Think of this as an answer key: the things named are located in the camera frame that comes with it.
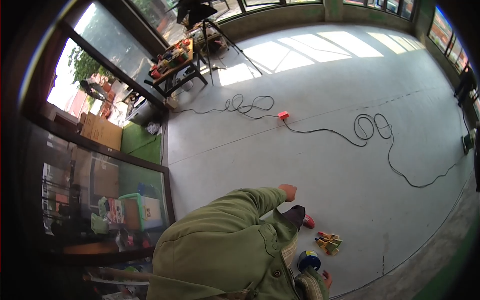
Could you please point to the blue round tin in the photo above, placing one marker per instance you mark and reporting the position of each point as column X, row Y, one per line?
column 309, row 260

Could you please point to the person's right hand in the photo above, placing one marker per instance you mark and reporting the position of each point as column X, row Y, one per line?
column 327, row 279

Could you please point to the red power box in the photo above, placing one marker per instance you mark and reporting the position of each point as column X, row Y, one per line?
column 283, row 115

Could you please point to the row of windows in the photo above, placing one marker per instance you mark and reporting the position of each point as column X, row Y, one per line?
column 375, row 5

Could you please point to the wooden table with colourful toys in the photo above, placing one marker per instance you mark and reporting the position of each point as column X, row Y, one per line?
column 175, row 62

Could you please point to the dark framed glass door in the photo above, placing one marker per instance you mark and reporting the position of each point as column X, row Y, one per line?
column 93, row 195

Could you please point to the person's left hand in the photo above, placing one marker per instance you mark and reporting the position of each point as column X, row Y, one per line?
column 289, row 192

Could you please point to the green rimmed plastic storage box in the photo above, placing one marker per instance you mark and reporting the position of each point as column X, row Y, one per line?
column 144, row 212

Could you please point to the beige power strip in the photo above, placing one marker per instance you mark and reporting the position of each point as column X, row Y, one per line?
column 171, row 104

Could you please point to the black tripod with studio light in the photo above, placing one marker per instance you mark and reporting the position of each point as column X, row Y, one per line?
column 204, row 22

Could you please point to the colourful wooden toy blocks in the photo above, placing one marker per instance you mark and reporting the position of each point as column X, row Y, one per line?
column 329, row 243

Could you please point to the person's legs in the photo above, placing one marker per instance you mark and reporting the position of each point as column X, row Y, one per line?
column 298, row 216

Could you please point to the person's right fingers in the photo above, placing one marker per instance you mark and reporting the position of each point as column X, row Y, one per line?
column 329, row 278

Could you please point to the green grass mat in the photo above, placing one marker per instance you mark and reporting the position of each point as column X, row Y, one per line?
column 143, row 143

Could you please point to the person's body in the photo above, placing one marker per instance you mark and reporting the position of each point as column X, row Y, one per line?
column 217, row 255

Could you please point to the white crumpled cloth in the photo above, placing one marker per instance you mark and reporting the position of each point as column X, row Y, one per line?
column 153, row 128

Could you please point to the brown cardboard box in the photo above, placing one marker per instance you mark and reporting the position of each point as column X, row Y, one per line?
column 102, row 132

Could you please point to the person's left fingers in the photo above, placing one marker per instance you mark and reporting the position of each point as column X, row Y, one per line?
column 294, row 192

